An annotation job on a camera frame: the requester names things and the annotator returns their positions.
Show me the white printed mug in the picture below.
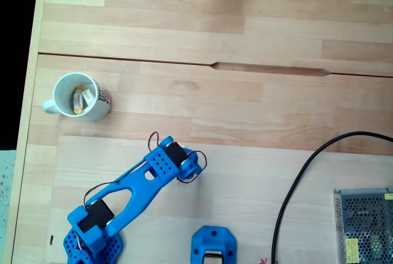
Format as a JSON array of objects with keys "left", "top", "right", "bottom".
[{"left": 42, "top": 72, "right": 112, "bottom": 122}]

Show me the wrapped white yellow sweet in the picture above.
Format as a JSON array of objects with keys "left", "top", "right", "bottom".
[{"left": 80, "top": 88, "right": 95, "bottom": 107}]

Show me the wrapped sweet with red print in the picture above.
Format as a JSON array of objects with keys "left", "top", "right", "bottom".
[{"left": 72, "top": 87, "right": 86, "bottom": 115}]

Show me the pale wooden base board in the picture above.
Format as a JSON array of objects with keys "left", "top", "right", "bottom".
[{"left": 45, "top": 134, "right": 393, "bottom": 264}]

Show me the blue pole base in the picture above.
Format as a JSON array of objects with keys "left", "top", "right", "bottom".
[{"left": 190, "top": 225, "right": 238, "bottom": 264}]

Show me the metal mesh power supply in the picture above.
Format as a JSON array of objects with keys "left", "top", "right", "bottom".
[{"left": 333, "top": 187, "right": 393, "bottom": 264}]

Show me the wooden camera pole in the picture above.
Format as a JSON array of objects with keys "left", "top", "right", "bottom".
[{"left": 203, "top": 250, "right": 224, "bottom": 264}]

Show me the black power cable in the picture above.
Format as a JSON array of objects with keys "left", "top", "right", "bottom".
[{"left": 271, "top": 131, "right": 393, "bottom": 264}]

